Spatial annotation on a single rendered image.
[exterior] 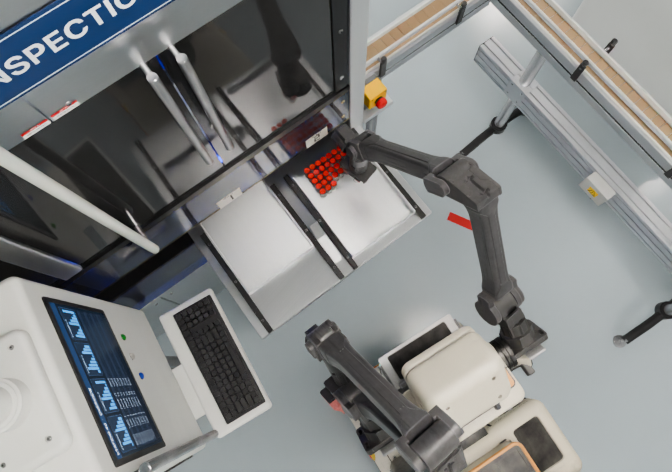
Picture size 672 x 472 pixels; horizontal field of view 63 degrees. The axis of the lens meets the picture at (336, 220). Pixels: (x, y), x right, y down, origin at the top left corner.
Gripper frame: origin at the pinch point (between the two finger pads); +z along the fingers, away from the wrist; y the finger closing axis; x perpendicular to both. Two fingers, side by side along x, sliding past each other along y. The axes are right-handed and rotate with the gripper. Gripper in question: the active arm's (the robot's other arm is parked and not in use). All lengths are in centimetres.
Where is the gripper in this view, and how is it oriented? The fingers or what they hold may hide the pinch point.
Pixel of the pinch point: (357, 175)
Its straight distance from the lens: 179.0
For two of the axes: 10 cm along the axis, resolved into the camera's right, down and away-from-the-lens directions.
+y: -7.8, -6.1, 1.6
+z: 0.1, 2.4, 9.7
